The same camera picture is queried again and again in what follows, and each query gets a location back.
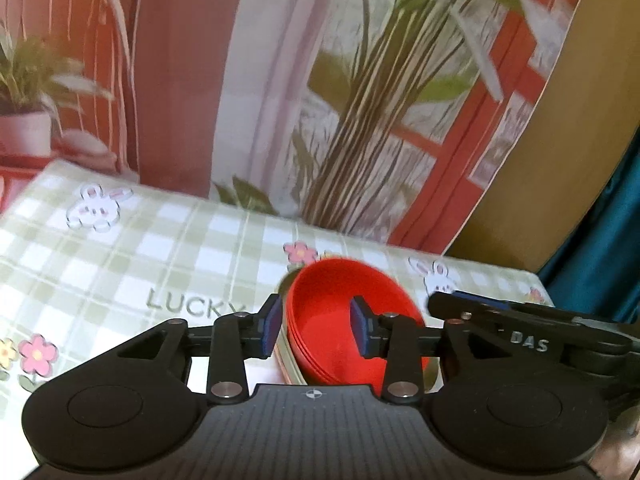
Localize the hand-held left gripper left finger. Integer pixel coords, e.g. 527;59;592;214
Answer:
116;294;284;405

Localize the teal curtain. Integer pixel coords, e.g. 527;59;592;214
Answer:
537;145;640;321

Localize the brown wooden board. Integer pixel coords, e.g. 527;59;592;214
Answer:
445;0;640;273

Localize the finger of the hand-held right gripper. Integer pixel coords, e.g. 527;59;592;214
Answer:
428;290;516;328

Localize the checked bunny tablecloth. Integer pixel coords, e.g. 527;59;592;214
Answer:
0;159;556;480

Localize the red bowl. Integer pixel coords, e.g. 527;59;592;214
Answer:
286;258;430;386

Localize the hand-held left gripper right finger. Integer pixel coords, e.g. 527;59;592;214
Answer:
350;296;506;405

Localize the wall poster with plants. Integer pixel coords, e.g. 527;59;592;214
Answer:
0;0;591;256

